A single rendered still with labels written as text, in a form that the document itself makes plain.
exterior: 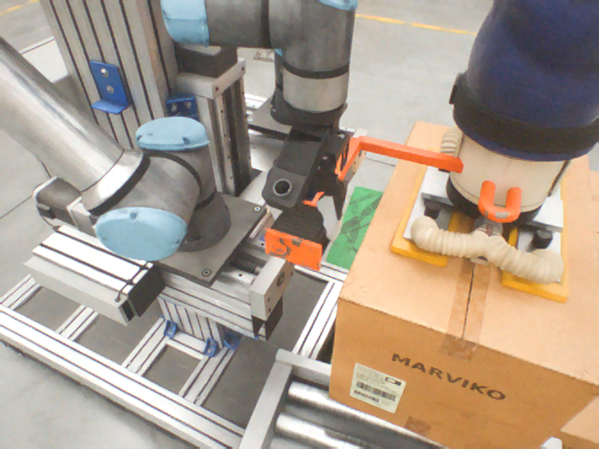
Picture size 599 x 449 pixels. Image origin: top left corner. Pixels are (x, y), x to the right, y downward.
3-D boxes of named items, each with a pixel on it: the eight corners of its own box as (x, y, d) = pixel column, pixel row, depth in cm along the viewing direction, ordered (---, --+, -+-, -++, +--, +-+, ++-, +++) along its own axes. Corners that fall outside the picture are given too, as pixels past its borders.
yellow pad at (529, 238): (564, 305, 69) (578, 286, 65) (499, 285, 71) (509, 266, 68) (562, 183, 91) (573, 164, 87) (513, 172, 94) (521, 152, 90)
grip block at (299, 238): (319, 272, 61) (320, 248, 57) (265, 254, 63) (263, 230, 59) (339, 232, 66) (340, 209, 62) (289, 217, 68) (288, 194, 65)
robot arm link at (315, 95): (337, 85, 44) (266, 69, 46) (333, 124, 47) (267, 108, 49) (359, 57, 49) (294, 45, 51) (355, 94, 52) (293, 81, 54)
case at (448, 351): (511, 474, 87) (610, 388, 59) (327, 397, 98) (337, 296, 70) (525, 265, 126) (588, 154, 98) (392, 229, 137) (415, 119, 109)
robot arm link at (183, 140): (223, 169, 84) (213, 107, 74) (206, 216, 74) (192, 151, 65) (163, 166, 84) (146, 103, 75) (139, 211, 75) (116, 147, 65)
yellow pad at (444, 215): (445, 269, 74) (452, 250, 71) (389, 252, 77) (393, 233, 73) (471, 162, 96) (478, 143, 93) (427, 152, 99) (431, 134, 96)
